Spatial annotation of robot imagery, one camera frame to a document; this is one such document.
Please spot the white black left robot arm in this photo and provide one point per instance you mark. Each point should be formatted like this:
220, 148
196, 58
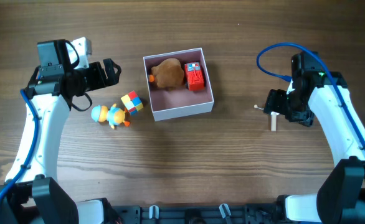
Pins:
30, 192

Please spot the white box pink interior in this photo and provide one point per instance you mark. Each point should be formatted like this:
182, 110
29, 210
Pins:
170, 94

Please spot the white wooden rattle drum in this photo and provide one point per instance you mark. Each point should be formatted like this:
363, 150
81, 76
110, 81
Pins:
273, 118

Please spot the red toy car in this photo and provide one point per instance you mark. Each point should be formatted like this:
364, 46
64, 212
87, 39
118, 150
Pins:
194, 76

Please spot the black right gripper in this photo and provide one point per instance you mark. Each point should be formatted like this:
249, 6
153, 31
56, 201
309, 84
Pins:
276, 102

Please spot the orange blue duck toy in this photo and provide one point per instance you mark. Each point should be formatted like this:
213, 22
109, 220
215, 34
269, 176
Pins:
114, 115

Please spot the colourful puzzle cube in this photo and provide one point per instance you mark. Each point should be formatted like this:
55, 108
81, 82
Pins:
132, 102

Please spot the brown plush bear toy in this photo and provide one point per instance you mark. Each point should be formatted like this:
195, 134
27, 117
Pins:
167, 75

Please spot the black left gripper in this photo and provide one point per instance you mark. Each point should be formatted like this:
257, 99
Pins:
112, 79

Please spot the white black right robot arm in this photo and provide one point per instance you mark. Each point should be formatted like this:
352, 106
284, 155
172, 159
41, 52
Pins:
315, 93

